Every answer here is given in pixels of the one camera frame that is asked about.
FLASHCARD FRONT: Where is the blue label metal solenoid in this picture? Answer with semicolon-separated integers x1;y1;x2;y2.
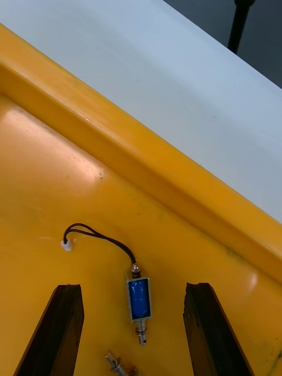
60;223;153;347

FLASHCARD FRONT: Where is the yellow-orange plastic bin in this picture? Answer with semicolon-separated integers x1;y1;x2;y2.
0;22;282;376

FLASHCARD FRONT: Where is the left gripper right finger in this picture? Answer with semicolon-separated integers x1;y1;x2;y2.
183;282;255;376

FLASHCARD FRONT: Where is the black stand pole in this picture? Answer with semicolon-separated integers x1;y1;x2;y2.
227;0;256;55

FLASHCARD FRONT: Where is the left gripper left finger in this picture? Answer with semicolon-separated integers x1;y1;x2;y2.
13;283;85;376

